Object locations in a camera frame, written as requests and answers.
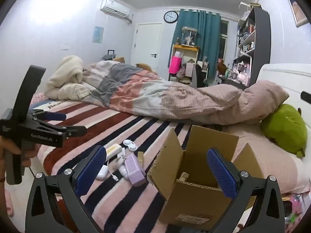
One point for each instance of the blue wall poster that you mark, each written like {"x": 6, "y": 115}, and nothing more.
{"x": 98, "y": 34}

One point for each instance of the pink ribbed pillow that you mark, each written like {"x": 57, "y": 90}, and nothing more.
{"x": 267, "y": 165}

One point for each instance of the green plush toy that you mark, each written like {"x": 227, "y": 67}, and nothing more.
{"x": 284, "y": 128}

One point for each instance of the round wall clock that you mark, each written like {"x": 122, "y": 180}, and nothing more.
{"x": 171, "y": 17}

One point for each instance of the brown stuffed toy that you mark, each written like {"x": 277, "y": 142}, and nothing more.
{"x": 221, "y": 68}

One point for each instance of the white box with yellow label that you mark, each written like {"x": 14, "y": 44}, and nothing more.
{"x": 114, "y": 149}

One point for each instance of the cream blanket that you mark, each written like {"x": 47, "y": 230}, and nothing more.
{"x": 70, "y": 77}

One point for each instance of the pink and grey duvet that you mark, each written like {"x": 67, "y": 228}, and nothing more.
{"x": 158, "y": 97}

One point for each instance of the teal curtain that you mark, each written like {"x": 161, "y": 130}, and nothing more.
{"x": 206, "y": 36}

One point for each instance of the framed wall picture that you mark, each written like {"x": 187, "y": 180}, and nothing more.
{"x": 297, "y": 11}

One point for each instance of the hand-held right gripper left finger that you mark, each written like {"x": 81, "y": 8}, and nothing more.
{"x": 92, "y": 170}

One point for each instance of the white headboard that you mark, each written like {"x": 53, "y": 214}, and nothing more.
{"x": 291, "y": 77}

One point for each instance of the white earbuds case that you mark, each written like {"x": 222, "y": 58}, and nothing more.
{"x": 102, "y": 172}

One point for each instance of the dark grey bookshelf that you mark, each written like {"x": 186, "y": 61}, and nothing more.
{"x": 263, "y": 41}

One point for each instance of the purple power bank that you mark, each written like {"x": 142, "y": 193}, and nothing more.
{"x": 134, "y": 170}

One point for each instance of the white door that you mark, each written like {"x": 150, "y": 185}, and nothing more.
{"x": 145, "y": 48}

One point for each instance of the gold cylindrical tube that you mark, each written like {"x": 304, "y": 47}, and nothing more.
{"x": 141, "y": 160}

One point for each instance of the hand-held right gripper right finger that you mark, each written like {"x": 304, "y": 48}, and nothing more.
{"x": 222, "y": 174}

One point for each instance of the glass display case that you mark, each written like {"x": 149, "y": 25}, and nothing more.
{"x": 189, "y": 37}

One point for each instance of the brown plush bear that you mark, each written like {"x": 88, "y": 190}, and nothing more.
{"x": 143, "y": 66}
{"x": 119, "y": 59}

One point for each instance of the dark suitcase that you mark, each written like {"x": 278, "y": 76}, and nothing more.
{"x": 109, "y": 56}

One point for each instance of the brown cardboard box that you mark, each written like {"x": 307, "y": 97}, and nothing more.
{"x": 194, "y": 199}

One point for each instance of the striped plush blanket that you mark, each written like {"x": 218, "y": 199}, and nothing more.
{"x": 80, "y": 116}

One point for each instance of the white air conditioner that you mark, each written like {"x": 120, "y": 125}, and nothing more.
{"x": 115, "y": 9}

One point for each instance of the person's left hand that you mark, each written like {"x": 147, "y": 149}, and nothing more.
{"x": 31, "y": 154}

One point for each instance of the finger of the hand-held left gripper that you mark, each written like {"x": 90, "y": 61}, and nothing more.
{"x": 57, "y": 116}
{"x": 73, "y": 131}

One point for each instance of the dark desk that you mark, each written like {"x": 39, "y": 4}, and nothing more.
{"x": 230, "y": 81}

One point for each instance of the white charger plug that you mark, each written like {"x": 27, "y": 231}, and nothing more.
{"x": 120, "y": 161}

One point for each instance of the white contact lens case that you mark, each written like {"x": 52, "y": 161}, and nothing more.
{"x": 131, "y": 145}

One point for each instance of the pink gift bag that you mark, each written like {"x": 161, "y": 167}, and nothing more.
{"x": 175, "y": 65}

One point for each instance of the yellow shelf unit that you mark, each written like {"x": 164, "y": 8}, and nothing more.
{"x": 185, "y": 49}

